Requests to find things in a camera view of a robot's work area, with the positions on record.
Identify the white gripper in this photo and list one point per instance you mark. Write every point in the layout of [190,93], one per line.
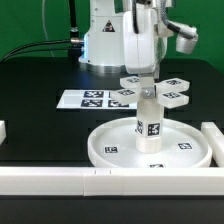
[140,49]

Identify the white cross-shaped table base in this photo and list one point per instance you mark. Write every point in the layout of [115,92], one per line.
[168,93]

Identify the white round table top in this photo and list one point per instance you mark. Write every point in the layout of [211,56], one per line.
[113,144]

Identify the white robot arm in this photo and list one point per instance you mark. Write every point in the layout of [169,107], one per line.
[161,30]

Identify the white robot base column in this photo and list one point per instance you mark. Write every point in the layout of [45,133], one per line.
[103,49]

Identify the white marker sheet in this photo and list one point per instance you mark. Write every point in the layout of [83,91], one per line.
[90,99]

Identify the white right fence bar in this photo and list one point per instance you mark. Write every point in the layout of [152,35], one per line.
[215,139]

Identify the white fence bar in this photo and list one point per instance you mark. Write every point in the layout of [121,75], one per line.
[92,181]
[2,131]
[215,139]

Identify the white front fence bar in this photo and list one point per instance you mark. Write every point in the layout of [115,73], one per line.
[92,181]

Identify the white left fence bar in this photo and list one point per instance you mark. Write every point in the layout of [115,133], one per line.
[2,131]

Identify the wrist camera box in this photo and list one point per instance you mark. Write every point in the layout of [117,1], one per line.
[187,36]

